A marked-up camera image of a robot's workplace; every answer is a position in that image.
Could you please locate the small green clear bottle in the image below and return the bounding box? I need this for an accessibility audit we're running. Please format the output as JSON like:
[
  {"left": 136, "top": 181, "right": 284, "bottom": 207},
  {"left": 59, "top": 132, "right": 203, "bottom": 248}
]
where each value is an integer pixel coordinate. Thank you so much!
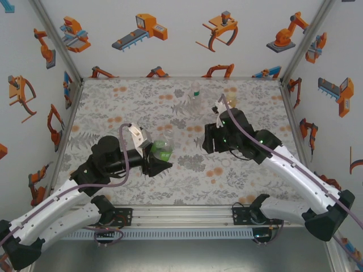
[{"left": 151, "top": 127, "right": 174, "bottom": 159}]

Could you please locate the yellow juice bottle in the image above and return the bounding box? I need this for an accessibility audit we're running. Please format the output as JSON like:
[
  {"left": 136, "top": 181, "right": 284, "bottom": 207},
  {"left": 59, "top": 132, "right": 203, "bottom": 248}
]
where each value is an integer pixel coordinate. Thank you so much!
[{"left": 226, "top": 92, "right": 238, "bottom": 110}]

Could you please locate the tall clear plastic bottle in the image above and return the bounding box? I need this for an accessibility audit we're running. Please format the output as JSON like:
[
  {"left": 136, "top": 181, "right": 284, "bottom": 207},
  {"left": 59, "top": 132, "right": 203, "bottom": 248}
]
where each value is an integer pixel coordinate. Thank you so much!
[{"left": 188, "top": 82, "right": 203, "bottom": 114}]

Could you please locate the floral patterned table mat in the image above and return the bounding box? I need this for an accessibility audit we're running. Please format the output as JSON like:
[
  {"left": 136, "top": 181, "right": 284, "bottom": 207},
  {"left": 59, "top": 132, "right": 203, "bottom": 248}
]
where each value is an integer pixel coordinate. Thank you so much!
[{"left": 50, "top": 78, "right": 313, "bottom": 206}]

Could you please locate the grey metal panel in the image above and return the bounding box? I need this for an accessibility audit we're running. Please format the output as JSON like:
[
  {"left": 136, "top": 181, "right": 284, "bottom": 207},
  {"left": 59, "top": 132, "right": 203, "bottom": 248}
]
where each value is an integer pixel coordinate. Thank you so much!
[{"left": 28, "top": 226, "right": 345, "bottom": 272}]

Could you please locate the wide aluminium base rail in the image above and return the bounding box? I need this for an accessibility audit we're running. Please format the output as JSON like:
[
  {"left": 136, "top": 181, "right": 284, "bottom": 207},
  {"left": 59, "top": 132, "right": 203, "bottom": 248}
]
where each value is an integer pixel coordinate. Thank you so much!
[{"left": 27, "top": 205, "right": 334, "bottom": 229}]

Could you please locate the aluminium side rail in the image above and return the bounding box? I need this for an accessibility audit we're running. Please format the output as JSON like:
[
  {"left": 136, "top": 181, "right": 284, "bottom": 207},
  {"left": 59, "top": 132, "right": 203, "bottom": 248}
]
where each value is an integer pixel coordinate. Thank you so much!
[
  {"left": 29, "top": 79, "right": 86, "bottom": 207},
  {"left": 279, "top": 79, "right": 326, "bottom": 206}
]

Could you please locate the slotted grey cable duct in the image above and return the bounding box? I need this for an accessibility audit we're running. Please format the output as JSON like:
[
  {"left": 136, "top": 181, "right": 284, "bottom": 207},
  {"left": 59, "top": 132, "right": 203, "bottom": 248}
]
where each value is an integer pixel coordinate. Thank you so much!
[{"left": 61, "top": 228, "right": 255, "bottom": 241}]

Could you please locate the aluminium frame post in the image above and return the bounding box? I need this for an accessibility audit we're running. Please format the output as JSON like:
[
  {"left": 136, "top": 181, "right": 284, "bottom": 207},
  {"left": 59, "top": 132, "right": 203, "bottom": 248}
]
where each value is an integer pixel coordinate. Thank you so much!
[
  {"left": 279, "top": 0, "right": 340, "bottom": 84},
  {"left": 28, "top": 0, "right": 85, "bottom": 84}
]

